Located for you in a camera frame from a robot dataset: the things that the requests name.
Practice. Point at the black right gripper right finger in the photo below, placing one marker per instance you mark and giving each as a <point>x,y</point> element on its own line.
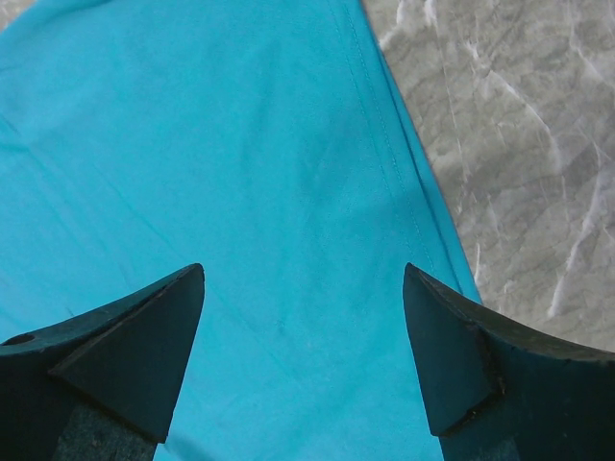
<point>495,389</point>

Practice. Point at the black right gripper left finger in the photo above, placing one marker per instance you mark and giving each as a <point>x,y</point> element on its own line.
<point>102,385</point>

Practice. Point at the turquoise t shirt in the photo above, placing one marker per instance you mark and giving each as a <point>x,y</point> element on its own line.
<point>265,140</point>

